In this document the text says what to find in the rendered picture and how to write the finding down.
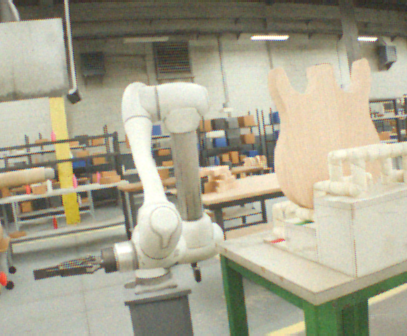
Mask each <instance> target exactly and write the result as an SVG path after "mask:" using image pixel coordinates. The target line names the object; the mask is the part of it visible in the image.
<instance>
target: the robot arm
mask: <svg viewBox="0 0 407 336"><path fill-rule="evenodd" d="M209 108H210V101H209V97H208V91H207V89H206V88H205V87H203V86H199V85H196V84H194V83H190V82H178V83H166V84H162V85H159V86H152V87H148V86H147V85H146V84H142V83H140V82H136V83H132V84H131V85H129V86H128V87H127V88H126V90H125V92H124V94H123V102H122V119H123V122H124V125H125V131H126V134H127V135H128V140H129V143H130V146H131V148H132V155H133V158H134V161H135V165H136V169H137V171H138V174H139V175H140V179H141V182H142V184H143V187H144V192H145V203H144V205H143V206H141V208H140V209H139V210H138V225H137V226H135V228H134V232H133V234H132V238H131V240H130V241H127V242H119V243H116V244H115V249H114V248H113V247H109V248H102V249H101V255H100V256H95V255H92V256H91V255H87V256H83V257H80V258H75V259H72V260H70V261H69V260H67V261H64V262H59V264H57V265H51V266H49V267H47V266H45V267H42V268H35V269H34V270H33V274H34V279H35V280H41V279H43V278H45V279H47V278H50V277H56V276H61V277H65V276H67V277H70V276H74V275H83V274H95V273H94V271H96V272H97V270H99V269H103V268H104V273H114V272H117V271H118V270H119V272H120V273H121V274H122V273H124V272H131V271H134V273H135V278H134V280H133V279H132V280H130V281H127V282H124V289H135V295H140V294H145V293H149V292H152V291H154V292H156V291H160V290H164V289H174V288H177V287H178V283H176V282H175V281H174V277H173V276H174V275H173V273H172V272H171V271H170V268H171V267H173V266H174V265H177V264H178V265H185V264H190V263H195V262H199V261H205V260H208V259H210V258H212V257H215V256H216V255H217V254H218V252H217V251H216V245H215V243H217V242H220V241H224V235H223V232H222V230H221V228H220V227H219V226H218V225H217V224H215V223H212V222H211V220H210V217H209V216H208V215H207V214H205V213H204V212H203V200H202V192H201V184H200V174H199V163H198V146H197V137H196V130H195V129H197V128H198V126H199V120H200V116H203V115H206V114H207V113H208V110H209ZM161 120H163V123H164V124H165V127H166V129H167V130H168V132H170V138H171V151H172V159H173V165H174V172H175V186H176V193H177V199H178V206H179V213H180V215H179V213H178V212H177V211H176V207H175V205H174V204H172V203H171V202H168V201H167V197H166V195H165V193H164V189H163V187H162V182H161V179H160V177H159V174H158V173H157V169H156V166H155V165H154V162H153V157H152V154H151V132H152V123H154V122H156V121H161Z"/></svg>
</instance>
